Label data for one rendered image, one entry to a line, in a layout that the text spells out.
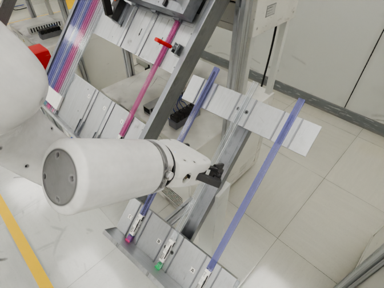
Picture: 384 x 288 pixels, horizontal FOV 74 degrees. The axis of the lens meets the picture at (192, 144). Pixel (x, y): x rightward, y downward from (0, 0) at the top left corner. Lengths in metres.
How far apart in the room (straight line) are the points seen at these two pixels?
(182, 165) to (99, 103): 0.67
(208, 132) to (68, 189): 0.92
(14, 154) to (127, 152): 0.13
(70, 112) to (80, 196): 0.89
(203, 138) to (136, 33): 0.49
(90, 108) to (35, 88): 0.80
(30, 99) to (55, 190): 0.11
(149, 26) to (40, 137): 0.67
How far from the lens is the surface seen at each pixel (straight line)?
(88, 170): 0.28
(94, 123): 1.02
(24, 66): 0.25
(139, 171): 0.33
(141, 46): 0.95
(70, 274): 1.59
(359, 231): 1.83
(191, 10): 0.83
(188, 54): 0.80
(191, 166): 0.41
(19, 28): 2.66
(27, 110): 0.25
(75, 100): 1.14
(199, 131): 1.16
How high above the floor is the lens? 1.38
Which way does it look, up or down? 44 degrees down
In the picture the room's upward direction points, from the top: straight up
